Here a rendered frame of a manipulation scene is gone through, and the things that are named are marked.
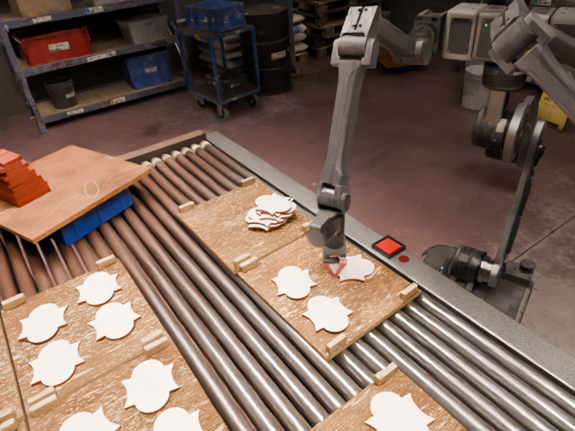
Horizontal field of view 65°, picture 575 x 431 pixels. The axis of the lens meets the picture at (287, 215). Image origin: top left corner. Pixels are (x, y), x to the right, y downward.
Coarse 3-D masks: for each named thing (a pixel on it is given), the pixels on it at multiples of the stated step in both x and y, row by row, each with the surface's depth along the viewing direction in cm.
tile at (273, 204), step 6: (258, 198) 157; (264, 198) 157; (270, 198) 157; (276, 198) 157; (282, 198) 156; (288, 198) 156; (258, 204) 154; (264, 204) 154; (270, 204) 154; (276, 204) 154; (282, 204) 153; (288, 204) 153; (258, 210) 153; (264, 210) 152; (270, 210) 151; (276, 210) 151; (282, 210) 150; (288, 210) 151
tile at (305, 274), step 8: (280, 272) 133; (288, 272) 133; (296, 272) 133; (304, 272) 132; (272, 280) 131; (280, 280) 130; (288, 280) 130; (296, 280) 130; (304, 280) 130; (280, 288) 128; (288, 288) 127; (296, 288) 127; (304, 288) 127; (280, 296) 126; (288, 296) 125; (296, 296) 125; (304, 296) 125
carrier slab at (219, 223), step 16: (240, 192) 174; (256, 192) 173; (272, 192) 172; (208, 208) 166; (224, 208) 165; (240, 208) 165; (192, 224) 158; (208, 224) 158; (224, 224) 157; (240, 224) 156; (288, 224) 154; (208, 240) 150; (224, 240) 149; (240, 240) 149; (256, 240) 148; (272, 240) 148; (288, 240) 147; (224, 256) 143; (256, 256) 142
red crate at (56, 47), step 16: (16, 32) 470; (32, 32) 478; (48, 32) 487; (64, 32) 459; (80, 32) 468; (32, 48) 448; (48, 48) 456; (64, 48) 465; (80, 48) 474; (32, 64) 454
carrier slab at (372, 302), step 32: (288, 256) 141; (320, 256) 140; (352, 256) 139; (256, 288) 130; (320, 288) 128; (352, 288) 127; (384, 288) 126; (288, 320) 119; (352, 320) 118; (320, 352) 110
